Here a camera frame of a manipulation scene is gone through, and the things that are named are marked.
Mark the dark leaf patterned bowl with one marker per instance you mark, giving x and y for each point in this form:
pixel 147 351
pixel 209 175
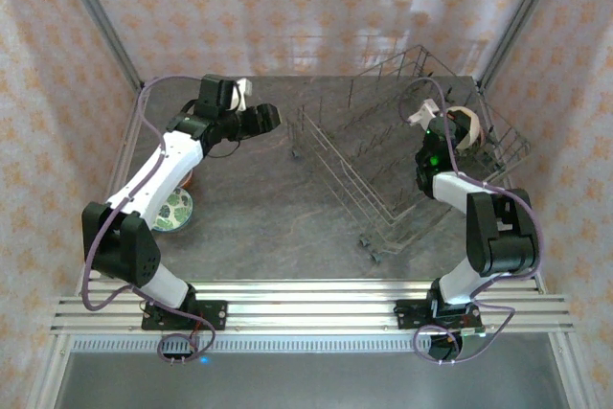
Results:
pixel 474 126

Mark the orange bowl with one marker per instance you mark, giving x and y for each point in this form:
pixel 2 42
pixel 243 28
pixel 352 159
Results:
pixel 189 180

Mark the green leaf patterned bowl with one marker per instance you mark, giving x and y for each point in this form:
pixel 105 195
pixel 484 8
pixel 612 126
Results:
pixel 177 212

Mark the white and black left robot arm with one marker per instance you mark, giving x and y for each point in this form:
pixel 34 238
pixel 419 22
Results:
pixel 153 179

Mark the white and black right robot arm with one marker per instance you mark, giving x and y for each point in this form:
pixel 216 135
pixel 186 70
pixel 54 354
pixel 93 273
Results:
pixel 498 236

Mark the small green circuit board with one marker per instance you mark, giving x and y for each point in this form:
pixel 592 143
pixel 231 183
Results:
pixel 474 331

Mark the grey metal panel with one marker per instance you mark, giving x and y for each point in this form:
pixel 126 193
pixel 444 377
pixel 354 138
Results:
pixel 311 380

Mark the aluminium frame post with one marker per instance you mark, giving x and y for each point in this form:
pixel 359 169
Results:
pixel 97 11
pixel 527 11

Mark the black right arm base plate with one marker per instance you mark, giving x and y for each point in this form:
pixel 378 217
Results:
pixel 407 315

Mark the aluminium mounting rail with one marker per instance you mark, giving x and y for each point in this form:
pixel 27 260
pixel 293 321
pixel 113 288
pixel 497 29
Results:
pixel 311 303

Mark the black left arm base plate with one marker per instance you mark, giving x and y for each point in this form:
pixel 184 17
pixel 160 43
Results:
pixel 218 308

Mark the aluminium frame beam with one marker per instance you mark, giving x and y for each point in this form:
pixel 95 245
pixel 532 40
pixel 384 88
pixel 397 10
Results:
pixel 577 380
pixel 48 380

